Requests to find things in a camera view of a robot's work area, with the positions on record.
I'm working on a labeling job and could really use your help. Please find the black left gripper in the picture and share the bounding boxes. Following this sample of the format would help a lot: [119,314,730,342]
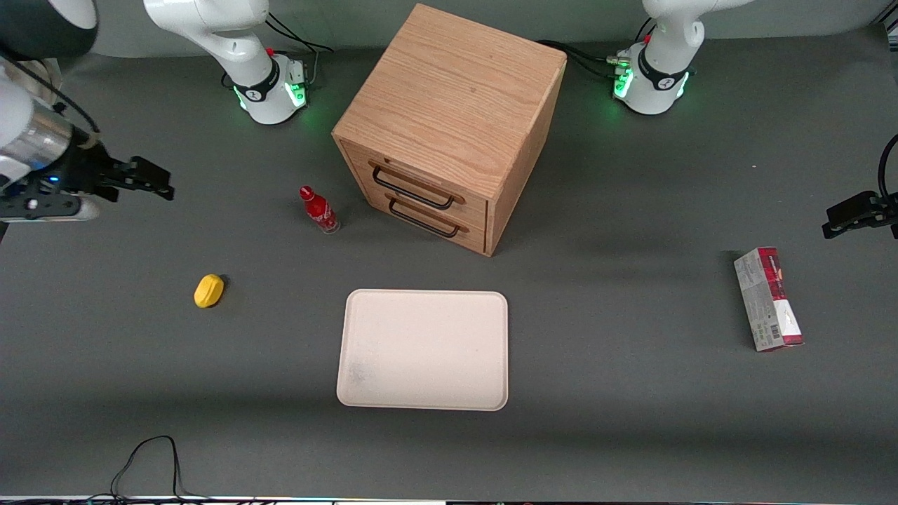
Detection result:
[822,191,898,241]

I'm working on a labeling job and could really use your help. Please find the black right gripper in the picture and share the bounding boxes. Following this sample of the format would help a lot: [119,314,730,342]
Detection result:
[51,142,175,203]

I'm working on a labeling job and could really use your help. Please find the red coke bottle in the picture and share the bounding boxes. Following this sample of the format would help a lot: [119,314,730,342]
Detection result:
[299,185,342,235]

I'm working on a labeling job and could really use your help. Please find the beige plastic tray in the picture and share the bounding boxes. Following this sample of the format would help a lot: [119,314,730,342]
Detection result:
[336,288,509,412]

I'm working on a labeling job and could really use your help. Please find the grey and red carton box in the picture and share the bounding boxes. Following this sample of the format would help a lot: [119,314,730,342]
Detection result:
[733,246,805,353]

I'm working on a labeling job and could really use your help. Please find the yellow lemon toy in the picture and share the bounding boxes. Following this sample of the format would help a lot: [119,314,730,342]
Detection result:
[194,274,226,309]

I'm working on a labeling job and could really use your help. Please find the wooden drawer cabinet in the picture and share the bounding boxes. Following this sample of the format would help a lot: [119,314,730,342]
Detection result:
[331,3,568,257]

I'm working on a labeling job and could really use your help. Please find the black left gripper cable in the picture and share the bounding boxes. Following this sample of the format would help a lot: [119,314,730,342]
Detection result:
[878,133,898,200]

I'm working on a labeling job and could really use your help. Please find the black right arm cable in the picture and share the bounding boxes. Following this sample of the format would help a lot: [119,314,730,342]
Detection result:
[0,46,102,149]

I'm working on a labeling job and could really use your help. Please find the black right arm base cables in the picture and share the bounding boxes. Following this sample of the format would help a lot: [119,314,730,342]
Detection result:
[264,12,336,90]

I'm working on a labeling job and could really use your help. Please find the black arm base cables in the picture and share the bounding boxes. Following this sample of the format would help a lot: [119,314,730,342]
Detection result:
[536,17,657,82]
[264,12,336,90]

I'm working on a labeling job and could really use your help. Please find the wide black drawer handle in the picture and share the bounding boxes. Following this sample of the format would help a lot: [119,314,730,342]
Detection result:
[369,161,465,211]

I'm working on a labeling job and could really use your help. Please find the thin black looped cable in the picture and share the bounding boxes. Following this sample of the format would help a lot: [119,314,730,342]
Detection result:
[84,435,211,503]

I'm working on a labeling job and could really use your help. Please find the short black drawer handle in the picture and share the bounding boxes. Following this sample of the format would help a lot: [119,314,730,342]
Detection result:
[387,196,469,239]

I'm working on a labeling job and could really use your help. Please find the black left arm base cables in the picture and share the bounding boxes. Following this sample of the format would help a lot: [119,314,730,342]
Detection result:
[536,17,657,82]

